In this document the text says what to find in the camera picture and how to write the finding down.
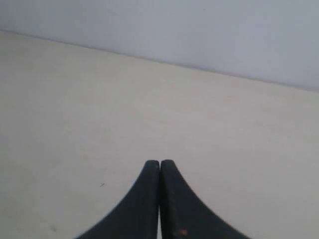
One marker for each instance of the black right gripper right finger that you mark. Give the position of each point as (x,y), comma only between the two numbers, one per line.
(183,215)

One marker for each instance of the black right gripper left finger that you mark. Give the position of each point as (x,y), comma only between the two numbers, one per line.
(136,216)

